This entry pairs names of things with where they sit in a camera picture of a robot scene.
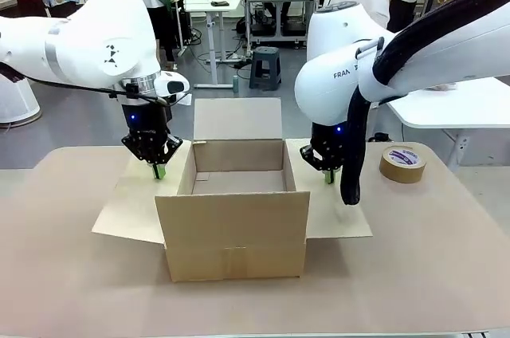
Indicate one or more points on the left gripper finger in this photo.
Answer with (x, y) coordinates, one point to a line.
(133, 143)
(172, 147)

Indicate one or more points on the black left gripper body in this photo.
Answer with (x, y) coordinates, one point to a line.
(145, 119)

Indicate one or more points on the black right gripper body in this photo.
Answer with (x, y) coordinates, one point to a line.
(328, 142)

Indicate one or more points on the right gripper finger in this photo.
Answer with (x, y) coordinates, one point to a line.
(332, 178)
(311, 154)

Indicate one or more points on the brown packing tape roll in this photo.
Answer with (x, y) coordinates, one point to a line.
(402, 172)

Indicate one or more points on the brown cardboard box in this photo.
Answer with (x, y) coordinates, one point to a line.
(235, 230)

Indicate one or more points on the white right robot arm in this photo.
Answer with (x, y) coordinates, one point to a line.
(438, 47)

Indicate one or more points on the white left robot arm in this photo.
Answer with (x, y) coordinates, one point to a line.
(79, 43)

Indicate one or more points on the grey plastic stool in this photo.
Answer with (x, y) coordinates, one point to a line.
(265, 63)

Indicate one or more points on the white rounded table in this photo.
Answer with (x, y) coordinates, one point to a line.
(450, 103)

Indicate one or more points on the white standing desk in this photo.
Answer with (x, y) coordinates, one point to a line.
(215, 11)

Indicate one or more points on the flat black desk item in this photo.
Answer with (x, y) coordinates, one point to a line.
(218, 3)

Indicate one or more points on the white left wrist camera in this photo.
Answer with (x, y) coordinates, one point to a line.
(171, 82)

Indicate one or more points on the white round robot pedestal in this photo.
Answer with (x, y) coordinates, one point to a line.
(16, 103)

